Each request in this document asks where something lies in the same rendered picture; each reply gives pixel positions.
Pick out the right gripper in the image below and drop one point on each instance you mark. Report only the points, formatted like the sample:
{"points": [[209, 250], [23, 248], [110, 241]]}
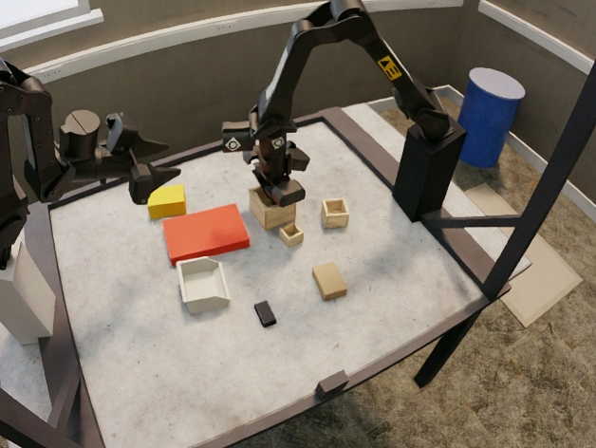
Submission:
{"points": [[288, 191]]}

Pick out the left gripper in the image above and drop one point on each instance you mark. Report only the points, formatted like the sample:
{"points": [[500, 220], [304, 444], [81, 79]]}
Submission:
{"points": [[140, 182]]}

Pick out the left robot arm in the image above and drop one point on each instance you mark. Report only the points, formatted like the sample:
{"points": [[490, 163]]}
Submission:
{"points": [[42, 171]]}

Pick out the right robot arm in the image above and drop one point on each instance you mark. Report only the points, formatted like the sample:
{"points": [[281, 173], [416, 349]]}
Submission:
{"points": [[419, 103]]}

